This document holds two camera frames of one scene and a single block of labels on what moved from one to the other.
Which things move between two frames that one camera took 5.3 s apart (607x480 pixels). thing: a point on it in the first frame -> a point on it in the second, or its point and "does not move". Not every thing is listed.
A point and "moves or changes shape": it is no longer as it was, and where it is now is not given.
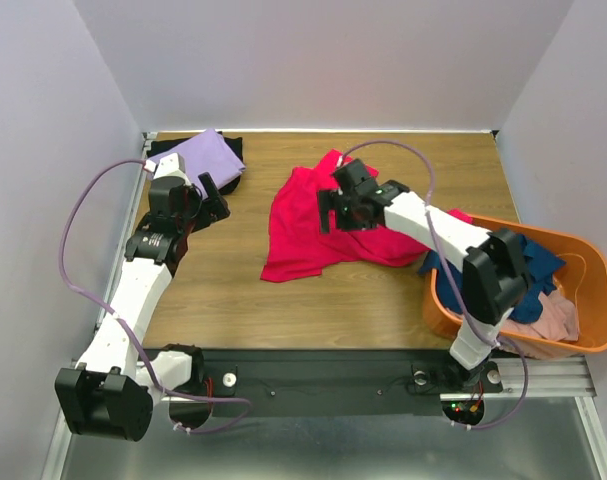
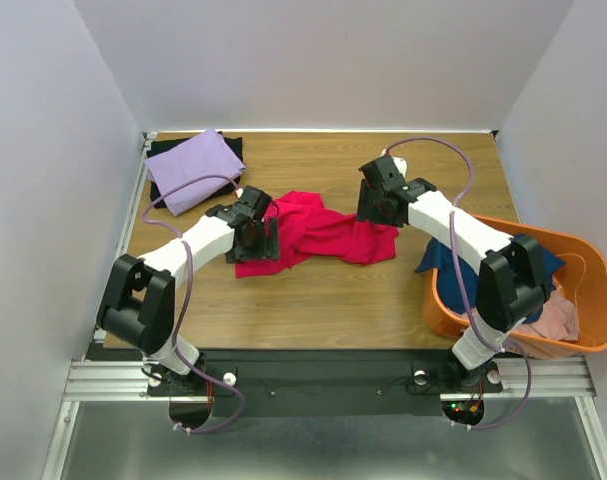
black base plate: (261, 382) does not move
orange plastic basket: (587, 278) does not move
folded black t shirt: (235, 143) does not move
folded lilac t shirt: (208, 152) does not move
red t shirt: (298, 248) moves or changes shape
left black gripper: (212, 210) -> (268, 248)
